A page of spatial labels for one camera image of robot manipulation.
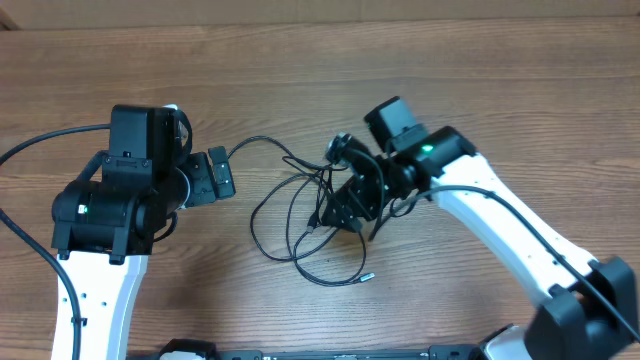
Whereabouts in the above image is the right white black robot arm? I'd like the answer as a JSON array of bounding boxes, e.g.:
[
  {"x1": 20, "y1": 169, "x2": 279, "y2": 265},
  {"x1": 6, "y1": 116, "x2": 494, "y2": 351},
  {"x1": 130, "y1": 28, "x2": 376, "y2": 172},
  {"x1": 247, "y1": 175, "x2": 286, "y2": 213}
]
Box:
[{"x1": 322, "y1": 97, "x2": 639, "y2": 359}]

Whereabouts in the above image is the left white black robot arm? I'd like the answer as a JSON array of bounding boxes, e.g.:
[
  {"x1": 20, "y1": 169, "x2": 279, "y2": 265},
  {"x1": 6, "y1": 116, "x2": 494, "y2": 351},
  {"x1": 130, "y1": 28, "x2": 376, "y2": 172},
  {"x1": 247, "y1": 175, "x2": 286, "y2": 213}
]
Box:
[{"x1": 52, "y1": 105, "x2": 235, "y2": 359}]

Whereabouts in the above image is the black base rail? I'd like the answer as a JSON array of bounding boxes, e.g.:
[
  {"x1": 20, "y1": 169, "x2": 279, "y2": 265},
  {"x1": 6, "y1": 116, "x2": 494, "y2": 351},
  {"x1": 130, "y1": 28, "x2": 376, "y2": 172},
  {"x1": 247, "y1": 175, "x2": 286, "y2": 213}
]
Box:
[{"x1": 127, "y1": 324, "x2": 526, "y2": 360}]

